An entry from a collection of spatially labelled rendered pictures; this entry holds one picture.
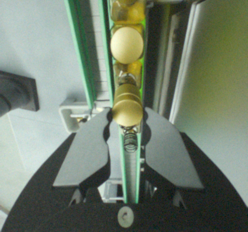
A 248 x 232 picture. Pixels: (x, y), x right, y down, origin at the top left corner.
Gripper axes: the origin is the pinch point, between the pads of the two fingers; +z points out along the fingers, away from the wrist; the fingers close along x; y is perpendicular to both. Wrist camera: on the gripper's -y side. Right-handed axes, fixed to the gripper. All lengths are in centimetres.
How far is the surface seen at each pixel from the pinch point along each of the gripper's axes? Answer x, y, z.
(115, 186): -12, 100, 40
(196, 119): 12.9, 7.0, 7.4
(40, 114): -51, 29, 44
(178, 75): 12.2, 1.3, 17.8
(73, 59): -24, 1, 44
